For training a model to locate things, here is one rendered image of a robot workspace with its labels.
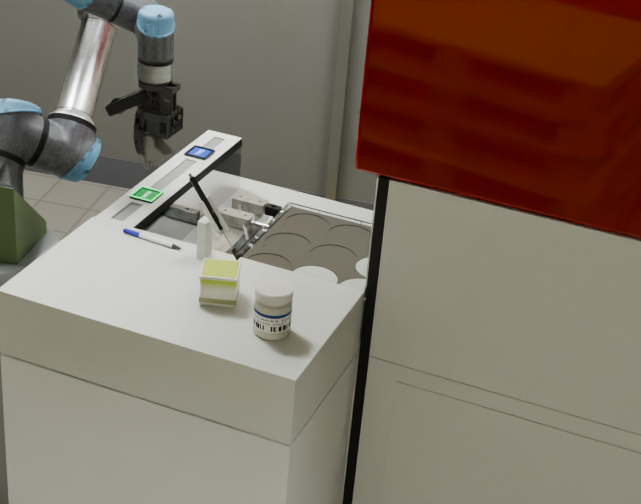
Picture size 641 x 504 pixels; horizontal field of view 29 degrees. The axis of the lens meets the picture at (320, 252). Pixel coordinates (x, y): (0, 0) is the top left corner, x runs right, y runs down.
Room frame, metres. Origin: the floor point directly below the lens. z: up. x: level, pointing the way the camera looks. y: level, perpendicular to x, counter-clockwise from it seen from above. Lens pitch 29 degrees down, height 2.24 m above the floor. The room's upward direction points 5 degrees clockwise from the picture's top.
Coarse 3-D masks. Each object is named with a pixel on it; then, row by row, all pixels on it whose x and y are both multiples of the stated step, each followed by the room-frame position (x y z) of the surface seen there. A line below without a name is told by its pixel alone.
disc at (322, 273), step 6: (294, 270) 2.32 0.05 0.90; (300, 270) 2.32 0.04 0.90; (306, 270) 2.32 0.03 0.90; (312, 270) 2.33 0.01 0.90; (318, 270) 2.33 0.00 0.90; (324, 270) 2.33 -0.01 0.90; (312, 276) 2.30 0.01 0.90; (318, 276) 2.30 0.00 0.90; (324, 276) 2.31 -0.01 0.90; (330, 276) 2.31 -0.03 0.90; (336, 276) 2.31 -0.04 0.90; (336, 282) 2.29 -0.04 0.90
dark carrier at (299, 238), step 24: (288, 216) 2.57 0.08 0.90; (312, 216) 2.58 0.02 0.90; (264, 240) 2.44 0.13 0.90; (288, 240) 2.45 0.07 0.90; (312, 240) 2.46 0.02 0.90; (336, 240) 2.47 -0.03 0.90; (360, 240) 2.48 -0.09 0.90; (288, 264) 2.34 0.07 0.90; (312, 264) 2.35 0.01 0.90; (336, 264) 2.36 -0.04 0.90
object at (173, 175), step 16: (192, 144) 2.78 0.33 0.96; (208, 144) 2.80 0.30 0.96; (224, 144) 2.80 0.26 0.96; (176, 160) 2.68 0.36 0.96; (192, 160) 2.69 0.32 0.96; (208, 160) 2.70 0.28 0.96; (160, 176) 2.59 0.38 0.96; (176, 176) 2.61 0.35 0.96; (128, 192) 2.50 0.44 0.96; (112, 208) 2.41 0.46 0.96; (128, 208) 2.43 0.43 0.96; (144, 208) 2.43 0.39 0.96; (128, 224) 2.35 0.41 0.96
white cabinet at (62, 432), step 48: (48, 384) 2.00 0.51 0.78; (96, 384) 1.96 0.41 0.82; (336, 384) 2.04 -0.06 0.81; (48, 432) 2.00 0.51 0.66; (96, 432) 1.96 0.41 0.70; (144, 432) 1.92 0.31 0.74; (192, 432) 1.89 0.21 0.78; (240, 432) 1.86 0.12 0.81; (336, 432) 2.07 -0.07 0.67; (48, 480) 2.00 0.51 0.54; (96, 480) 1.96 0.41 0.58; (144, 480) 1.92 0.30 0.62; (192, 480) 1.89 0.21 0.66; (240, 480) 1.85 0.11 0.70; (288, 480) 1.83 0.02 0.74; (336, 480) 2.10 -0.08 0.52
